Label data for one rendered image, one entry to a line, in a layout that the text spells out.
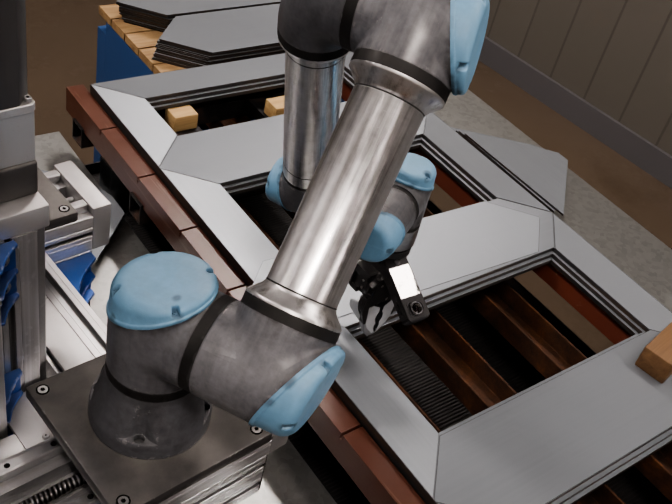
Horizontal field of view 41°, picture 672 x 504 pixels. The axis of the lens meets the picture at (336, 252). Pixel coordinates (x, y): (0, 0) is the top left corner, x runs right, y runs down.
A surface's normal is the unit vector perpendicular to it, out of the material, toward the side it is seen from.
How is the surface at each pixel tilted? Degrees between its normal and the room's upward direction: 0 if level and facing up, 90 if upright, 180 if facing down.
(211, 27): 0
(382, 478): 0
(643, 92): 90
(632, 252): 0
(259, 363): 49
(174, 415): 72
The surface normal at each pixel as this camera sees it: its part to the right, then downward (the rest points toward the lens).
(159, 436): 0.33, 0.40
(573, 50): -0.74, 0.31
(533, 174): 0.20, -0.75
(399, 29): -0.34, -0.17
